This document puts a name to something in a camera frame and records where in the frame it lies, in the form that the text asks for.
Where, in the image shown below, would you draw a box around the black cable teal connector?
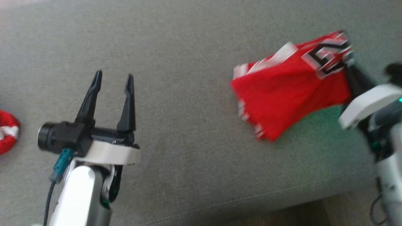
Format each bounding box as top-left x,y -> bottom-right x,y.
43,148 -> 75,226

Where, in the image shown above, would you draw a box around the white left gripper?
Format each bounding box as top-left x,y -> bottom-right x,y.
73,70 -> 140,208

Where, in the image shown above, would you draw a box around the red white basketball jersey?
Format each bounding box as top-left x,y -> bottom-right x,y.
230,30 -> 356,142

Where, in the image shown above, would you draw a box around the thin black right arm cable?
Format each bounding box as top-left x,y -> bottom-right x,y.
370,194 -> 389,225

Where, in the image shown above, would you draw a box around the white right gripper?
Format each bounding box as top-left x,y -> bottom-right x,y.
338,61 -> 402,148

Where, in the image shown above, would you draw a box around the grey fabric sofa seat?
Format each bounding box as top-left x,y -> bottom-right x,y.
0,0 -> 402,226

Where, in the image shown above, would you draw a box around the red shorts white stripes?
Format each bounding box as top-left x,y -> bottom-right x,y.
0,110 -> 21,155

